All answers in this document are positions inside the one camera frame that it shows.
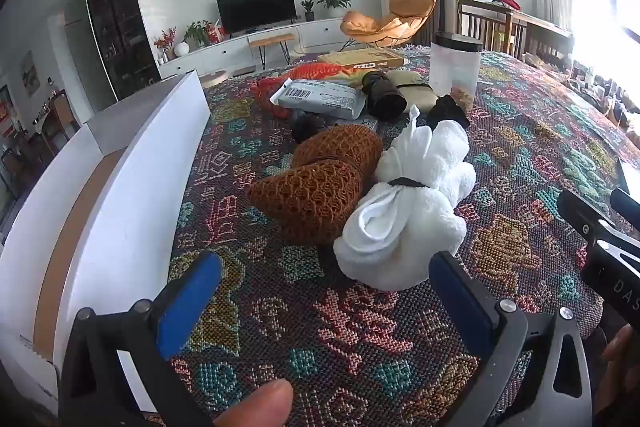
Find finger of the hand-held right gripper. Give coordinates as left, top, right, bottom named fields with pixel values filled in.
left=556, top=189, right=617, bottom=242
left=610, top=188, right=640, bottom=220

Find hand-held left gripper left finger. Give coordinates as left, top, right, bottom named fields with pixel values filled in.
left=59, top=251, right=223, bottom=427

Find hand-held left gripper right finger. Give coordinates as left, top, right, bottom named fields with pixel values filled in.
left=429, top=251, right=593, bottom=427

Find white towel bundle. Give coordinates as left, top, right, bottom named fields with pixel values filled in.
left=333, top=105, right=477, bottom=293

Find white cardboard box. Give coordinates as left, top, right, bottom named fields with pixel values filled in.
left=0, top=71, right=211, bottom=414

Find black cloth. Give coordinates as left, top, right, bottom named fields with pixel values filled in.
left=425, top=95, right=471, bottom=130

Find brown knitted cloth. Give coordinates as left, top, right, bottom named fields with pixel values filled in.
left=247, top=124, right=384, bottom=249

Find beige cloth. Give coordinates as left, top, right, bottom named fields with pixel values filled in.
left=385, top=69, right=437, bottom=114

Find black garbage bag roll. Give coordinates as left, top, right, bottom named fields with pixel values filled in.
left=362, top=74, right=409, bottom=120

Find red mesh bag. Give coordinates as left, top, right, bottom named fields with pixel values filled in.
left=249, top=76, right=302, bottom=120

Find grey mailer package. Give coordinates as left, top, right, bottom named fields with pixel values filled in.
left=269, top=79, right=367, bottom=120

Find person's right hand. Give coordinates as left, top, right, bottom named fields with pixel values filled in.
left=594, top=323, right=640, bottom=427

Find person's left hand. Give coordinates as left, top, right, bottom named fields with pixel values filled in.
left=214, top=379, right=296, bottom=427

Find colourful patterned woven blanket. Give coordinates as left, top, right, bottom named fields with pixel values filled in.
left=97, top=47, right=640, bottom=427

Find clear container with black lid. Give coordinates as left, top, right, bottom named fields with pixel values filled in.
left=428, top=32, right=484, bottom=112

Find dark wooden chair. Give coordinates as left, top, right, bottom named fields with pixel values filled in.
left=457, top=0, right=574, bottom=64

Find brown wooden side chair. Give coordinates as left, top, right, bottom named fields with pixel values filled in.
left=34, top=89, right=81, bottom=158

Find red flower arrangement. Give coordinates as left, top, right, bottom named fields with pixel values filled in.
left=153, top=26, right=179, bottom=62

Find orange lounge chair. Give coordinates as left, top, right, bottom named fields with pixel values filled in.
left=340, top=0, right=437, bottom=50

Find flat cardboard box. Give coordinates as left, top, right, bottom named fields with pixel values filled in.
left=317, top=47, right=407, bottom=70

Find orange fish plush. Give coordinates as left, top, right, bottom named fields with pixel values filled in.
left=286, top=62, right=372, bottom=88

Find bushy green potted plant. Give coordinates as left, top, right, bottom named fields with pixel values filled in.
left=183, top=20, right=214, bottom=50

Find wooden stool with black legs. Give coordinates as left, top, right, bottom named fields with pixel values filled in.
left=248, top=32, right=297, bottom=69

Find black glass cabinet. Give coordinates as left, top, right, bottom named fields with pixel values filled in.
left=82, top=0, right=164, bottom=103

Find white television cabinet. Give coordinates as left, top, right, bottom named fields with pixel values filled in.
left=157, top=17, right=352, bottom=80

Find black television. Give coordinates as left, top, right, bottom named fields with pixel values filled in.
left=216, top=0, right=297, bottom=36

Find large potted green plant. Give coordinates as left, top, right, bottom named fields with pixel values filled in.
left=315, top=0, right=355, bottom=19

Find framed wall picture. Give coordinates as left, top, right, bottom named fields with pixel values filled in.
left=19, top=50, right=41, bottom=97

